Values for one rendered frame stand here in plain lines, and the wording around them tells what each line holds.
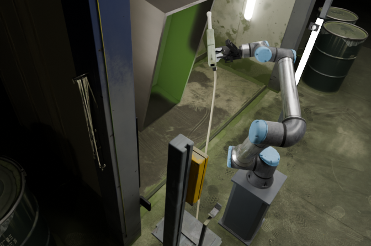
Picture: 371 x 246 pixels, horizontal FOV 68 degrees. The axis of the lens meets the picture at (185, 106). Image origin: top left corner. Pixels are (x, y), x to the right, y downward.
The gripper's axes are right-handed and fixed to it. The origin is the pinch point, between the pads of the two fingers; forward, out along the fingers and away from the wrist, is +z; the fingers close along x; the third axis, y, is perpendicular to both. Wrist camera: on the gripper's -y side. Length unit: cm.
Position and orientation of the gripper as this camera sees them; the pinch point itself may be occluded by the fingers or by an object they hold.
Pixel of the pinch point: (210, 53)
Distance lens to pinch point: 183.9
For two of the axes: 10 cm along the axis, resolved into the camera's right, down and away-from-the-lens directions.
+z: -9.8, 1.2, 1.6
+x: -0.2, -8.5, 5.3
